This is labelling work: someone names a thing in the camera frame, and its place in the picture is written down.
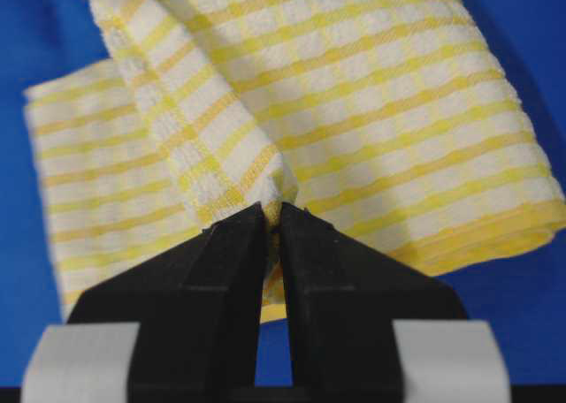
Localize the blue table cloth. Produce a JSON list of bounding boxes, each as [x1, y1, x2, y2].
[[1, 0, 565, 386]]

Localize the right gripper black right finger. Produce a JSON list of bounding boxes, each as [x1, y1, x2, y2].
[[277, 201, 516, 403]]

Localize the yellow white striped towel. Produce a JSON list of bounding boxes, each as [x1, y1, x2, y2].
[[26, 0, 565, 315]]

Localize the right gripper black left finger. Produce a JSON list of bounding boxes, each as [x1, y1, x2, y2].
[[19, 201, 271, 403]]

